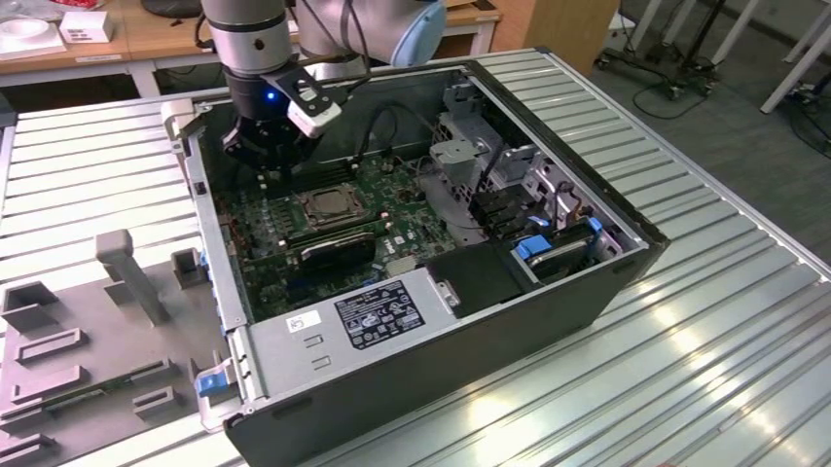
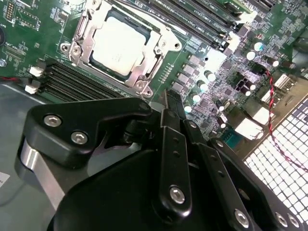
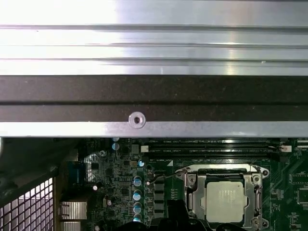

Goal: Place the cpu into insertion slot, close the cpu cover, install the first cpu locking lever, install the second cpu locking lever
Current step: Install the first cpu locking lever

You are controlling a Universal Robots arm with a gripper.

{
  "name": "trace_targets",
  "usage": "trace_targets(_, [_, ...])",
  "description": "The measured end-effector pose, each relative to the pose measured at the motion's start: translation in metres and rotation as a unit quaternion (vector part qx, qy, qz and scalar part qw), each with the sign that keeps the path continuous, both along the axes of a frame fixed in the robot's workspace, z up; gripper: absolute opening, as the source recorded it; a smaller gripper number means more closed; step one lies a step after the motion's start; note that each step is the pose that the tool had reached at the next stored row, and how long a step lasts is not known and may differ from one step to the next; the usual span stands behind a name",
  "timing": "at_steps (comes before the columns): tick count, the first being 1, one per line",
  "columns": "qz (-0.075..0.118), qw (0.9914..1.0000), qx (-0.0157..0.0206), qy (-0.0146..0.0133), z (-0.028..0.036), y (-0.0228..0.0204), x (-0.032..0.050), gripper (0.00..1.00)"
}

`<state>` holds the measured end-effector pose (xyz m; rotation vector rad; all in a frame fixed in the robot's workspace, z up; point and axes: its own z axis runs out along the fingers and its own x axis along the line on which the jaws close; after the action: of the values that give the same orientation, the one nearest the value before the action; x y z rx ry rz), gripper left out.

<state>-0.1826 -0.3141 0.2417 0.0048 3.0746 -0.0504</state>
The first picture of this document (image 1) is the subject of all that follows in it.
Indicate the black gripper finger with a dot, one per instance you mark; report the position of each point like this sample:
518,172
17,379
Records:
295,148
243,148

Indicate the silver CPU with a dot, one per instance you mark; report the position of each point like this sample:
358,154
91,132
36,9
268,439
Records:
331,202

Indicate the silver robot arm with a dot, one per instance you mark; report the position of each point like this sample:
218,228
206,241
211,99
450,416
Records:
247,44

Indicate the RAM slot white latches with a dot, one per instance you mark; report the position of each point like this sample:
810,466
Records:
347,171
347,163

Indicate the CPU socket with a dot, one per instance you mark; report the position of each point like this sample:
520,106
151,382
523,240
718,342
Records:
324,224

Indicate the dark RAM stick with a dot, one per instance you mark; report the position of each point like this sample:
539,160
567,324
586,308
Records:
334,234

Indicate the wooden desk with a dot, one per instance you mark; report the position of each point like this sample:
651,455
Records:
162,39

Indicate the green motherboard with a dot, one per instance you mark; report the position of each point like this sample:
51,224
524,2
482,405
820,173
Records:
406,204

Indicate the black graphics card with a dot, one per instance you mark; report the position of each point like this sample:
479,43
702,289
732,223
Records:
340,253

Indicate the black round monitor base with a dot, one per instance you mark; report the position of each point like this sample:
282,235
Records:
172,6

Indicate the silver drive cage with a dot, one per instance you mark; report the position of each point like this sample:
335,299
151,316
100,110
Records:
458,155

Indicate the white cardboard box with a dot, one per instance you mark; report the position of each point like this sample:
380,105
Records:
87,24

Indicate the red packet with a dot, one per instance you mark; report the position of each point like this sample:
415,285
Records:
78,3

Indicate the white bowl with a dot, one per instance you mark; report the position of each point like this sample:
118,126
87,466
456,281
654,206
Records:
25,34

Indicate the blue disk carrier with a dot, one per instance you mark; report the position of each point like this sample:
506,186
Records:
528,245

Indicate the grey power supply unit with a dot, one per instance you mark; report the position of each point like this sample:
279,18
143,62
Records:
292,365

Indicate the grey parts rack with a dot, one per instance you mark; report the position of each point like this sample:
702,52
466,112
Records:
84,350

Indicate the blue drive bay clip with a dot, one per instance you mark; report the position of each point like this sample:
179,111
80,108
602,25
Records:
592,227

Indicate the blue case latch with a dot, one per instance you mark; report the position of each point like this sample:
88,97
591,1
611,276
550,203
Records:
211,384

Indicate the wooden partition panel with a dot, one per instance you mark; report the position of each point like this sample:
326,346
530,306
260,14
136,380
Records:
571,29

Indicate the black PC case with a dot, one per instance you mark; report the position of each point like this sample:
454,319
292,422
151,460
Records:
422,389

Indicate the green RAM stick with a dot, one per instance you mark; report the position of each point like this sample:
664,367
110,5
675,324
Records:
91,390

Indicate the black wheeled stand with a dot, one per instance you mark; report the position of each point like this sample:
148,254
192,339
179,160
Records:
675,90

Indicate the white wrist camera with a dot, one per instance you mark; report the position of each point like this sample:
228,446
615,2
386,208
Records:
315,121

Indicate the white table frame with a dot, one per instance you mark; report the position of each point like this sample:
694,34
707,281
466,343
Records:
780,90
728,44

